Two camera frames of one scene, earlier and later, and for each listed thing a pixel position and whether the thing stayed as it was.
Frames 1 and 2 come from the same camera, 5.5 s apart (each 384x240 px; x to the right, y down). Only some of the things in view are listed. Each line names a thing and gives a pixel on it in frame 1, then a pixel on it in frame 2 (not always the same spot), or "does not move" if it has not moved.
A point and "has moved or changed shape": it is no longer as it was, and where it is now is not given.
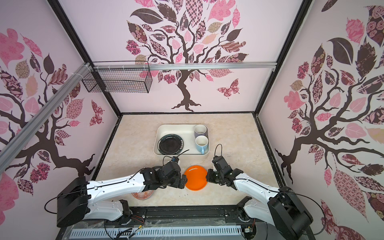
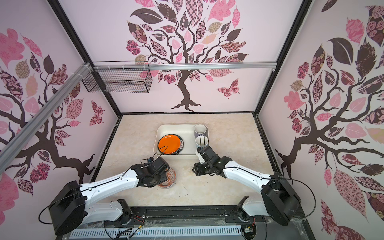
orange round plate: (196, 177) → (169, 144)
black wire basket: (130, 77) does not move
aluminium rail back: (222, 65) does not move
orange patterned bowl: (142, 195) has moved or changed shape
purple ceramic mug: (201, 130) does not move
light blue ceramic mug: (201, 143) does not move
